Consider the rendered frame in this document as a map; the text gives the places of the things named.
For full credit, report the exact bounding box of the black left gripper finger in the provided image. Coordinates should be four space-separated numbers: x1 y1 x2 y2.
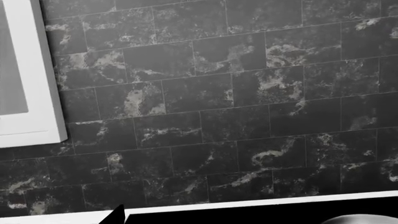
99 203 126 224

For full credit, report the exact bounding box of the grey metal pan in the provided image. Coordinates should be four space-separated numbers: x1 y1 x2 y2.
320 214 398 224

